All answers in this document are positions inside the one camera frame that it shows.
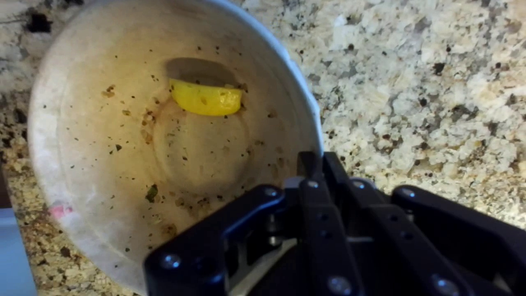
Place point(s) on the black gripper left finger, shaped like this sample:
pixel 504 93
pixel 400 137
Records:
pixel 269 243

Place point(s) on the beige ceramic bowl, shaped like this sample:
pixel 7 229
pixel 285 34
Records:
pixel 121 165

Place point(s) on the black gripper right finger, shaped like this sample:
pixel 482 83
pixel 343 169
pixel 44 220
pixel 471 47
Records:
pixel 426 244

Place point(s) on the yellow lemon wedge in bowl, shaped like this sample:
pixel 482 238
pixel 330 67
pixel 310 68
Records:
pixel 210 101

